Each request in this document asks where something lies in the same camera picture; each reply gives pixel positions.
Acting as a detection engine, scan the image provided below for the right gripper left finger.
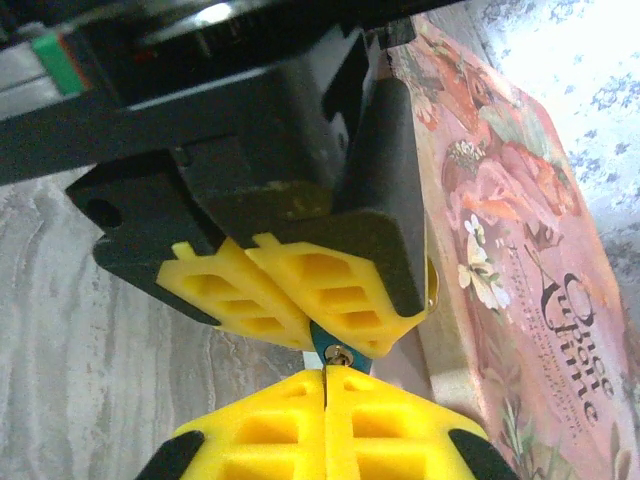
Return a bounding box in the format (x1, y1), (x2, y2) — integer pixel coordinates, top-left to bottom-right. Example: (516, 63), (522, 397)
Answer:
(132, 368), (329, 480)

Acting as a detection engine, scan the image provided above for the blue padlock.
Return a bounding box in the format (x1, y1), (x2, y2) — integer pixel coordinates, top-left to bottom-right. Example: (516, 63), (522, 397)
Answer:
(305, 319), (375, 377)

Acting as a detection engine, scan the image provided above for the pink book-shaped box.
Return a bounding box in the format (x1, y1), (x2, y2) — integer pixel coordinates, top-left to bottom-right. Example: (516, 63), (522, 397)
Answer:
(377, 12), (640, 480)

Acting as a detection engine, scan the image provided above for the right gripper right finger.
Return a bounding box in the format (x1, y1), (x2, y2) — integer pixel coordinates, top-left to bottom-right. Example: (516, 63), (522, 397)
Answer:
(323, 365), (522, 480)

